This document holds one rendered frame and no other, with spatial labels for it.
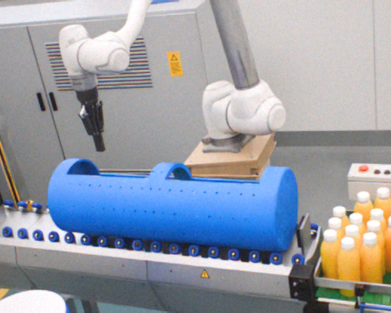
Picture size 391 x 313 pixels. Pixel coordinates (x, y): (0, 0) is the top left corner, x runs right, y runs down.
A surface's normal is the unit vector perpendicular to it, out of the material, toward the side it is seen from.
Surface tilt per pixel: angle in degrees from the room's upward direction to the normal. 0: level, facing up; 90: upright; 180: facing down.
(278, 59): 90
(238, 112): 94
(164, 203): 59
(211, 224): 85
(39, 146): 90
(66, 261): 71
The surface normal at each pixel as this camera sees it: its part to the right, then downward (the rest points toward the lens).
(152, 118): -0.29, 0.50
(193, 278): -0.38, 0.18
